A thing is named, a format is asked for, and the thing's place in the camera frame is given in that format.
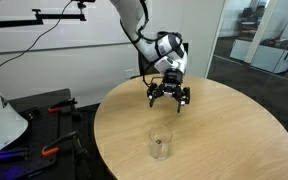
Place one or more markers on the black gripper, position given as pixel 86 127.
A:
pixel 172 87

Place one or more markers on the orange pen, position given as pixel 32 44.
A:
pixel 158 141

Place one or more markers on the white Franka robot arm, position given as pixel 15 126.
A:
pixel 130 13

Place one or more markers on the clear glass cup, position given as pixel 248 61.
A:
pixel 160 151

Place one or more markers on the black mesh office chair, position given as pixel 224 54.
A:
pixel 144 65

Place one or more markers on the small white cabinet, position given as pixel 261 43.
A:
pixel 240 50

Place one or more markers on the large white cabinet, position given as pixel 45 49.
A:
pixel 274 60

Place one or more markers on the black perforated mounting board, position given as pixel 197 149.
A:
pixel 47 130

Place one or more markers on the white wall outlet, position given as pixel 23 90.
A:
pixel 129 73

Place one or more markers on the black camera on boom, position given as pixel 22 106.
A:
pixel 83 1

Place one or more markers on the small black bracket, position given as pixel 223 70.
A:
pixel 32 114

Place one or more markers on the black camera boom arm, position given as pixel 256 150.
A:
pixel 17 22

